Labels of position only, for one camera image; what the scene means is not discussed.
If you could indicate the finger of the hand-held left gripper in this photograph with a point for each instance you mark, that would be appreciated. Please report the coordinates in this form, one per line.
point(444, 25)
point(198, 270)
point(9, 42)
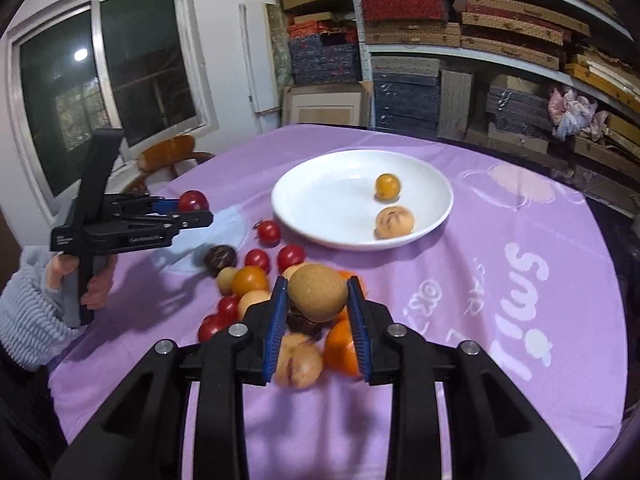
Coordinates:
point(195, 219)
point(165, 205)

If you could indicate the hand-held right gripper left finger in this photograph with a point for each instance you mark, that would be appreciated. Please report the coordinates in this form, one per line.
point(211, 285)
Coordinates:
point(274, 330)

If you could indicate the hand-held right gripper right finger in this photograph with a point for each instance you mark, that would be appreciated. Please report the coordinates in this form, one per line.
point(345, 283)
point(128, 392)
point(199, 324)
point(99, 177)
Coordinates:
point(360, 330)

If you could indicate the dark red cherry tomato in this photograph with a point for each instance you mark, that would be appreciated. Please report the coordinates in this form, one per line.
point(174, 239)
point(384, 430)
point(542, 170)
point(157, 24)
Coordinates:
point(194, 200)

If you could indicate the dark brown oblong fruit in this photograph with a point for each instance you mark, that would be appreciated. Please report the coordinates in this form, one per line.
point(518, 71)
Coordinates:
point(302, 326)

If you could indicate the orange mandarin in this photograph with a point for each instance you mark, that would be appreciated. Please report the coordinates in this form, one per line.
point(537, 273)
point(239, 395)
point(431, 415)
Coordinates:
point(345, 274)
point(340, 352)

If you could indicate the pale orange round fruit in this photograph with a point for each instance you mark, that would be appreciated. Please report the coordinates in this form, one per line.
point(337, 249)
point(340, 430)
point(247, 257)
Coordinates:
point(251, 302)
point(289, 272)

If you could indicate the striped pepino melon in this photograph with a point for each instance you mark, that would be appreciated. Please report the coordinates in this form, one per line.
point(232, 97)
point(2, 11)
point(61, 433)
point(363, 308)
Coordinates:
point(394, 222)
point(300, 362)

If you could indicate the dark purple wrinkled fruit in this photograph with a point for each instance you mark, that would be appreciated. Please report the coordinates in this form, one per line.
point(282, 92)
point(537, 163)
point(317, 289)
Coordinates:
point(220, 259)

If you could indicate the orange cherry tomato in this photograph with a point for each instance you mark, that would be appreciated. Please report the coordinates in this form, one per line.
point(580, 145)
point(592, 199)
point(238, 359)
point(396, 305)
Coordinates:
point(249, 280)

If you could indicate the brown speckled round fruit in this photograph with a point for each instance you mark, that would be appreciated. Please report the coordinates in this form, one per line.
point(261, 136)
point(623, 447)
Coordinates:
point(318, 291)

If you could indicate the small tan longan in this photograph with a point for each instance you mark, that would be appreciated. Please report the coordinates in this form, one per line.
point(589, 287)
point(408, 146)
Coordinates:
point(226, 280)

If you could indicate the red tomato with green stem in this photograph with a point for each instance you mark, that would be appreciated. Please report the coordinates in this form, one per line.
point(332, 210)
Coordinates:
point(269, 234)

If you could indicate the white plate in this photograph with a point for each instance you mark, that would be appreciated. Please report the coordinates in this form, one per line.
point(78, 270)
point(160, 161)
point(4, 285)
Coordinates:
point(325, 200)

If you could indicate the yellow cherry tomato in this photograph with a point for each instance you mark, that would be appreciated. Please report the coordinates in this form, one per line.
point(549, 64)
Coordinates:
point(387, 186)

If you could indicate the person's left forearm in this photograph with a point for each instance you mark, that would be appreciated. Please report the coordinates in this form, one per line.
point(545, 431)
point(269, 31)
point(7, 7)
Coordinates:
point(30, 310)

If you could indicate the person's left hand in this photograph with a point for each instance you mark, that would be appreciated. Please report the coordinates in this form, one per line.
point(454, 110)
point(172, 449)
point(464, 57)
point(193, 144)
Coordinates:
point(102, 285)

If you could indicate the brown wooden chair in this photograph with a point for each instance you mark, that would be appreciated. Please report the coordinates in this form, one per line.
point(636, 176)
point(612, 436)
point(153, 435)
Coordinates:
point(167, 152)

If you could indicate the purple printed tablecloth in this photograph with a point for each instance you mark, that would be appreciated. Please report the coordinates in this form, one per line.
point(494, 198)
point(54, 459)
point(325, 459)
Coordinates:
point(475, 310)

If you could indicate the white framed window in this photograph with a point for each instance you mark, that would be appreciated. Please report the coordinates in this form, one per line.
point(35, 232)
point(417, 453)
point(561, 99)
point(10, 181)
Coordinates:
point(145, 60)

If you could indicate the white leaning board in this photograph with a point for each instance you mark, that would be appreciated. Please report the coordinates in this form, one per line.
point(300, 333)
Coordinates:
point(260, 60)

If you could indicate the beige framed board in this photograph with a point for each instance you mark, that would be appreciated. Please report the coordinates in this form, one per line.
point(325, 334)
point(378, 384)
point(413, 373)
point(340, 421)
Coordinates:
point(325, 105)

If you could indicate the mottled green board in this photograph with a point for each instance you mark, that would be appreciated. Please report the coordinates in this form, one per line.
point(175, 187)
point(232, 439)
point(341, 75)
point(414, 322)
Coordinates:
point(279, 45)

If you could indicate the stack of blue floral boxes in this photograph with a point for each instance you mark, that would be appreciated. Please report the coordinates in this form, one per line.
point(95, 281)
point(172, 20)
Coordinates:
point(325, 60)

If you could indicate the stack of dark blue boxes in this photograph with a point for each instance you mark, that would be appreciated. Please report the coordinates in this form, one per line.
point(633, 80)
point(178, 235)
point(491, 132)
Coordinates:
point(405, 105)

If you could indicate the grey woven upright box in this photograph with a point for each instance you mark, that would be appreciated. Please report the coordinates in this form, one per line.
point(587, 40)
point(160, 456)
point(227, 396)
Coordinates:
point(455, 105)

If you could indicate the white metal shelf rack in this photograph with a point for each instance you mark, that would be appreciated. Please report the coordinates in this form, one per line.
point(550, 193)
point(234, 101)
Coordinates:
point(360, 30)

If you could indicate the stack of dark grey boxes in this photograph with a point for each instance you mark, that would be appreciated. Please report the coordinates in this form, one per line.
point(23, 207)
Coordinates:
point(515, 107)

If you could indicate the stack of brown woven boxes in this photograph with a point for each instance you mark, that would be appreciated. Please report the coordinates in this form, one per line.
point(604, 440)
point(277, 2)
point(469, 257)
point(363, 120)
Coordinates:
point(600, 150)

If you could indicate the large red patterned box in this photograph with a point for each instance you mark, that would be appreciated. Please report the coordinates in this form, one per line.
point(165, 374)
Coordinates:
point(405, 2)

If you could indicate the pink plastic bag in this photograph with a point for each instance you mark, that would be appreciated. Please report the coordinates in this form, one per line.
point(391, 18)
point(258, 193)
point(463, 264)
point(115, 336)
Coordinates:
point(570, 110)

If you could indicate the stack of tan woven boxes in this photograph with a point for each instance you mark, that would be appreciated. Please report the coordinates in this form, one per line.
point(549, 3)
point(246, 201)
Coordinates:
point(510, 35)

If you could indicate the stack of yellow wooden boards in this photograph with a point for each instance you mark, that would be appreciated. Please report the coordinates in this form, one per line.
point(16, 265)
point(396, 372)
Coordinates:
point(600, 75)

